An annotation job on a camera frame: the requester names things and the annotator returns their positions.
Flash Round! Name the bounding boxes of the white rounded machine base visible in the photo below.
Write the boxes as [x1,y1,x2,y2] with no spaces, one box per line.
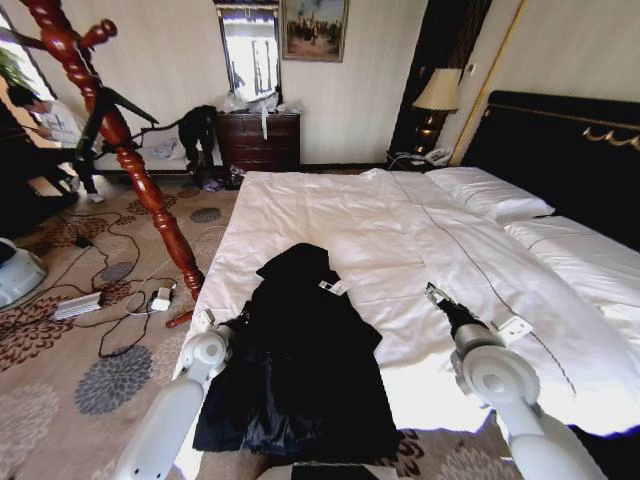
[0,236,48,312]

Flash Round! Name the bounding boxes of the person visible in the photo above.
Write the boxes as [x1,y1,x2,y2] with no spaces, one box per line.
[6,84,107,204]

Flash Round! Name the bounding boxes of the silver power strip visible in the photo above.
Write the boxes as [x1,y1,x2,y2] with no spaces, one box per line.
[51,291,105,322]

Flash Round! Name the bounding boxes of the white power adapter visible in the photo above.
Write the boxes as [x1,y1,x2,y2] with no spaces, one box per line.
[149,285,175,313]

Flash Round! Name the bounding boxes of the dark nightstand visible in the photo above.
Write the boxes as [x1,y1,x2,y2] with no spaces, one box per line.
[385,149,451,174]

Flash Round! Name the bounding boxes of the black coat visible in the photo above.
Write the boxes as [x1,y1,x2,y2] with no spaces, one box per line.
[192,242,401,464]

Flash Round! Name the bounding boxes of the dark wooden dresser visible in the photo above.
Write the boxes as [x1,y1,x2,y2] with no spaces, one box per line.
[215,110,303,174]

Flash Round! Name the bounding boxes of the black floor cable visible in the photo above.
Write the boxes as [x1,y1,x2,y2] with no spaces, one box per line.
[38,208,154,359]

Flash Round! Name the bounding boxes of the framed painting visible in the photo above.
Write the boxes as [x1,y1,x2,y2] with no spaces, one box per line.
[279,0,351,64]

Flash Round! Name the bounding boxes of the white telephone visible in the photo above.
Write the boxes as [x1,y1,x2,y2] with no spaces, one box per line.
[423,147,454,167]

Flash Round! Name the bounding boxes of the table lamp with cream shade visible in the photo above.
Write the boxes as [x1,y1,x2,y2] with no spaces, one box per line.
[411,67,464,154]

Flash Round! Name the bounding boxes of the wall mirror with dark frame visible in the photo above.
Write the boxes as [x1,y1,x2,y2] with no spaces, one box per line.
[214,0,284,102]

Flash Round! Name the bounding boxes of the red wooden coat stand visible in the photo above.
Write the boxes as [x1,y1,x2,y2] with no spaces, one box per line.
[18,0,207,330]

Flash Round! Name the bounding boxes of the black headboard with gold trim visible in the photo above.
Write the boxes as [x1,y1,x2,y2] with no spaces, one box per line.
[459,89,640,252]

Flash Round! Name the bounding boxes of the clear plastic bags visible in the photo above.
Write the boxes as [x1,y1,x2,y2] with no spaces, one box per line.
[218,88,305,117]

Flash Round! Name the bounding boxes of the black bag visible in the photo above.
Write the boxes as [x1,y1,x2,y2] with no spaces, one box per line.
[176,104,222,174]

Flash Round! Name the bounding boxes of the white bench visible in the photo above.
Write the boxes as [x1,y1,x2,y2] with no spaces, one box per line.
[93,133,224,175]

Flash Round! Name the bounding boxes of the white duvet with dark piping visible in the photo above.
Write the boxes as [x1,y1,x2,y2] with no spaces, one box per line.
[502,214,640,362]

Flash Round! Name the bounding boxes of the black hanger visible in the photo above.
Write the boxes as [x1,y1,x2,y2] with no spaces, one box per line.
[73,83,161,157]

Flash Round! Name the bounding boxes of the large white duvet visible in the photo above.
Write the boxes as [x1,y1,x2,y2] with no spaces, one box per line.
[172,168,637,437]

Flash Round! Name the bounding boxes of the dark clutter pile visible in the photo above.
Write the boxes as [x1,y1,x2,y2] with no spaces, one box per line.
[200,166,247,192]

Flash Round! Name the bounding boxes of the white pillow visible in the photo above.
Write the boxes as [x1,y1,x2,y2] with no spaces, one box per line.
[424,166,557,224]

